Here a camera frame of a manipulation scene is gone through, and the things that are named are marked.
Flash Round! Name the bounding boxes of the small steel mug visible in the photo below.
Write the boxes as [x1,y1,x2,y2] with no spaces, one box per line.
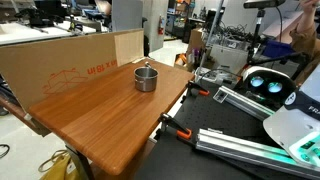
[133,61,160,93]

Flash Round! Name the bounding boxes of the open cardboard box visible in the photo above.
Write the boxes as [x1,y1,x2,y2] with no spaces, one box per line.
[187,27,208,56]

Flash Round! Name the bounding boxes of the slanted metal pole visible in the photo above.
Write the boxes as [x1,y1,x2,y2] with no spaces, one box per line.
[198,0,225,79]

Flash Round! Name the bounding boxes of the white VR headset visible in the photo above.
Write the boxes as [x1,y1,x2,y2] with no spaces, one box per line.
[241,65,298,112]

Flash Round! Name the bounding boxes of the cardboard box on table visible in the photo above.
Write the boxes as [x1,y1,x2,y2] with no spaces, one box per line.
[0,28,145,112]

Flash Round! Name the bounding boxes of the blue cloth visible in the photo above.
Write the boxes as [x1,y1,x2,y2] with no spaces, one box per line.
[262,39,296,58]

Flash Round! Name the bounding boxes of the yellow bag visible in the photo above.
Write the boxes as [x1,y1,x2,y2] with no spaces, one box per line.
[37,149,88,180]

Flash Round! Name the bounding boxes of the white background table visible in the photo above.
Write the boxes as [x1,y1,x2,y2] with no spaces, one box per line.
[0,21,98,46]

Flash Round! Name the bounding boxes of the seated person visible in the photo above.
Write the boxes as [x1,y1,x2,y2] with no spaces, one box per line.
[289,0,320,69]

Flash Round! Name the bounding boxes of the black clamp with orange handle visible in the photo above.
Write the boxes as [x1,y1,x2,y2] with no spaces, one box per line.
[158,112,194,141]
[185,80,211,98]

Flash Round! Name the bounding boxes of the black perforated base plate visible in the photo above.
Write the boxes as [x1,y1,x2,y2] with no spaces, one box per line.
[133,79,320,180]

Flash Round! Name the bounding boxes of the aluminium extrusion rail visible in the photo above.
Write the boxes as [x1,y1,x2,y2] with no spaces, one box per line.
[195,127,320,180]
[212,85,278,122]

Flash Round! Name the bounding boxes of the black camera stand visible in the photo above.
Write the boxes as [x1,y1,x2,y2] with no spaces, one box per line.
[245,8,309,69]

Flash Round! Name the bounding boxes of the black camera on stand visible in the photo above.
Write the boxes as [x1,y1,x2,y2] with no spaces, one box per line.
[243,0,287,10]

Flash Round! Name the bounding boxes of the black cable loop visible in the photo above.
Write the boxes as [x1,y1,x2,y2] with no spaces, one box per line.
[0,143,11,160]

